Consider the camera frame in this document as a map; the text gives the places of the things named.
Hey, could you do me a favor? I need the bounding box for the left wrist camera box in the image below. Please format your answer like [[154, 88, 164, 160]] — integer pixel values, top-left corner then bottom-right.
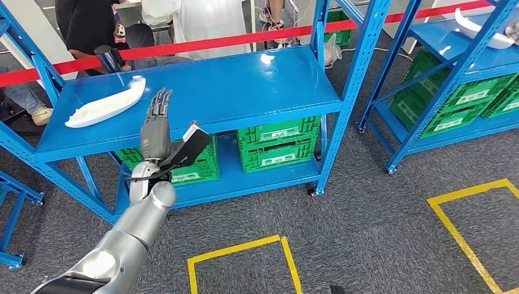
[[162, 123, 212, 172]]

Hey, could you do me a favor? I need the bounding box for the red barrier belt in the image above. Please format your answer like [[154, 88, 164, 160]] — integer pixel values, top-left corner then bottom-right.
[[0, 0, 493, 88]]

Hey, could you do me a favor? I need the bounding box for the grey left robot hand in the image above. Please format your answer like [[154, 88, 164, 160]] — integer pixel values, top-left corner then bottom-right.
[[140, 88, 189, 162]]

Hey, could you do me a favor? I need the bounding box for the white floor cable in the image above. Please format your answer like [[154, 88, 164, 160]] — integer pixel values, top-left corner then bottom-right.
[[340, 46, 406, 62]]

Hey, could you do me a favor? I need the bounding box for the clear plastic bag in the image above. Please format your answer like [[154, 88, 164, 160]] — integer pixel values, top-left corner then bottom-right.
[[323, 33, 344, 68]]

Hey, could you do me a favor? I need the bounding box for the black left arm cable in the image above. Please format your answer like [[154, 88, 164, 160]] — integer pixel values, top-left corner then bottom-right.
[[125, 163, 192, 184]]

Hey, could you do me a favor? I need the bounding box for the person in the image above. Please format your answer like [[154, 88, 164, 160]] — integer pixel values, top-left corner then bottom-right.
[[141, 0, 253, 62], [55, 0, 136, 77], [0, 84, 54, 127], [258, 0, 294, 45]]

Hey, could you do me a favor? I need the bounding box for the blue metal shelf rack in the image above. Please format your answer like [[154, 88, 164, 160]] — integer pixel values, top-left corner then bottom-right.
[[356, 0, 519, 175], [0, 0, 392, 226], [0, 170, 45, 271]]

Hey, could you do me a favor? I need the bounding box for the white curved plastic part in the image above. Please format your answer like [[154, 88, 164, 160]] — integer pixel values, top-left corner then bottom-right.
[[454, 7, 516, 50], [64, 75, 147, 129]]

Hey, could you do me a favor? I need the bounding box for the crumpled grey plastic bag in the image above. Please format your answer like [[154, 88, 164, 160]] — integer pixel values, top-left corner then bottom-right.
[[504, 20, 519, 46]]

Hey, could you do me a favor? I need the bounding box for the grey chair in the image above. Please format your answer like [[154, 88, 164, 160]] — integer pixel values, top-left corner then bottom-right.
[[123, 23, 193, 70]]

